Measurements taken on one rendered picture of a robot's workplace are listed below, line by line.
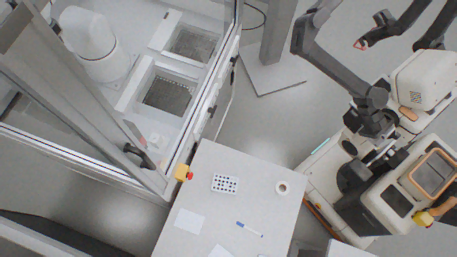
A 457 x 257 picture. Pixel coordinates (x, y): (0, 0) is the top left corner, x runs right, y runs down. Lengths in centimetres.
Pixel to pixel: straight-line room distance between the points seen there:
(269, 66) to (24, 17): 236
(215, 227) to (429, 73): 107
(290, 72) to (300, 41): 166
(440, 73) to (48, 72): 115
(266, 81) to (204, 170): 128
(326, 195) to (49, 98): 184
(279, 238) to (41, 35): 129
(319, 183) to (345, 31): 159
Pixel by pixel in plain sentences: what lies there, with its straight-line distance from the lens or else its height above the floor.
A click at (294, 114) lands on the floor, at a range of 253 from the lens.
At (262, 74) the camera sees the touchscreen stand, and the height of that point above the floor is 4.
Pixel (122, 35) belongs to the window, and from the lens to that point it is 65.
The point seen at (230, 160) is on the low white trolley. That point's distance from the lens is 154.
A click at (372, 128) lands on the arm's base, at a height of 121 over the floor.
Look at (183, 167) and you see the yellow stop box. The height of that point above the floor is 91.
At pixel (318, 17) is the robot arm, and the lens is 102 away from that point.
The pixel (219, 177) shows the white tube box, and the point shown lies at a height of 78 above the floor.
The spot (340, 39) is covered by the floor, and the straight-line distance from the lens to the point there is 306.
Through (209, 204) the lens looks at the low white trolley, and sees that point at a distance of 150.
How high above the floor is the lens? 224
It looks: 69 degrees down
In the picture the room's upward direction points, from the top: 4 degrees clockwise
